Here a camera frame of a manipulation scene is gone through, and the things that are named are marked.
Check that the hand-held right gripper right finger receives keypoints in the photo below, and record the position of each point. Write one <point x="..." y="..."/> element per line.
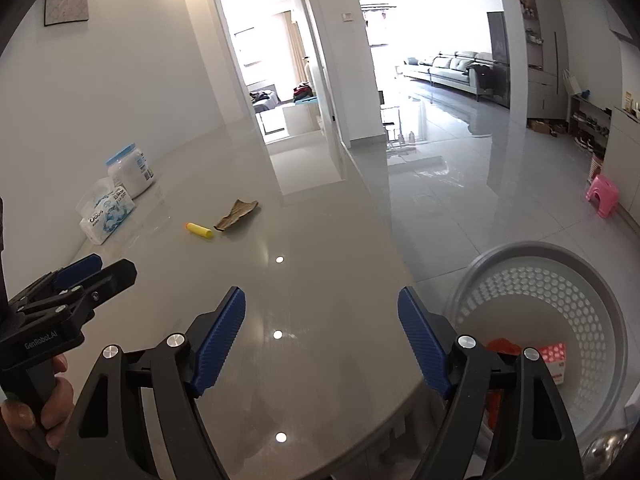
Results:
<point x="422" y="340"/>

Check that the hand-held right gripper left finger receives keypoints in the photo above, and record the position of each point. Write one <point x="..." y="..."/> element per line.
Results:
<point x="220" y="340"/>

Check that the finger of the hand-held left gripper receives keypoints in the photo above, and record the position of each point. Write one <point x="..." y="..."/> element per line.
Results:
<point x="80" y="266"/>
<point x="112" y="275"/>

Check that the red plastic bag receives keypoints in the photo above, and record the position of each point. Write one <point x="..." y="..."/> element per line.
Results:
<point x="502" y="346"/>

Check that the red toothpaste box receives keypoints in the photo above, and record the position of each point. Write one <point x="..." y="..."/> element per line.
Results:
<point x="552" y="355"/>

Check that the grey perforated waste basket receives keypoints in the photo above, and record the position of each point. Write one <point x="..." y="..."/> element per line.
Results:
<point x="550" y="300"/>

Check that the person's left hand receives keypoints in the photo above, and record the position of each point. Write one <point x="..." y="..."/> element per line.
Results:
<point x="57" y="400"/>

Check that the white blue tissue pack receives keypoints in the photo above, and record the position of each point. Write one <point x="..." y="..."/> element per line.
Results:
<point x="107" y="215"/>

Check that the yellow tube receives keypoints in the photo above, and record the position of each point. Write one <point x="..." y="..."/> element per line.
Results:
<point x="200" y="231"/>

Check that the white jar with blue lid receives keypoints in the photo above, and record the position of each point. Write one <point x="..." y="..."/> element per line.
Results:
<point x="131" y="170"/>

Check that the brown dry leaf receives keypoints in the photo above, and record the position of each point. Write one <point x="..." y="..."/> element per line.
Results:
<point x="237" y="215"/>

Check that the round metal object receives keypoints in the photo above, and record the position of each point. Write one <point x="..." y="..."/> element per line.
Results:
<point x="607" y="455"/>

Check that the pink plastic stool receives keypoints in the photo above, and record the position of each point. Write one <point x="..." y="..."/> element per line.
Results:
<point x="602" y="195"/>

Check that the bed with clothes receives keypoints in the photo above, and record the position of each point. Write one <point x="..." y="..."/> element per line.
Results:
<point x="280" y="100"/>

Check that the cardboard boxes on floor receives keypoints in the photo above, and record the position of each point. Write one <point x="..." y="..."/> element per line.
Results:
<point x="547" y="127"/>

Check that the grey sofa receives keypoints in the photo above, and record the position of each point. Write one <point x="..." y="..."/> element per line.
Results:
<point x="450" y="72"/>

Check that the white cabinet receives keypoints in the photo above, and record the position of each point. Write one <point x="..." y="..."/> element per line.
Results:
<point x="622" y="160"/>

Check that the shoe rack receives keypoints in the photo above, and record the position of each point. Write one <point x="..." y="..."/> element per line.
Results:
<point x="590" y="125"/>

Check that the white door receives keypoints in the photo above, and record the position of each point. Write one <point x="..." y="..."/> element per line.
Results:
<point x="325" y="85"/>

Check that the beige curtain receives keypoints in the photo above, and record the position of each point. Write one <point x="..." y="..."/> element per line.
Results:
<point x="295" y="50"/>

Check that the dark refrigerator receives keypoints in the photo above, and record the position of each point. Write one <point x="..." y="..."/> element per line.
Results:
<point x="499" y="60"/>

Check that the white paper bag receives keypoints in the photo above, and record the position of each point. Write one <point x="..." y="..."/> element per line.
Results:
<point x="570" y="82"/>

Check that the metal frame rack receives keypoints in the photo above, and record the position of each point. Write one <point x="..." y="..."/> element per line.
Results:
<point x="397" y="120"/>

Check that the wall shelf unit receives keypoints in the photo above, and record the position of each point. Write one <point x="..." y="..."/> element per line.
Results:
<point x="535" y="25"/>

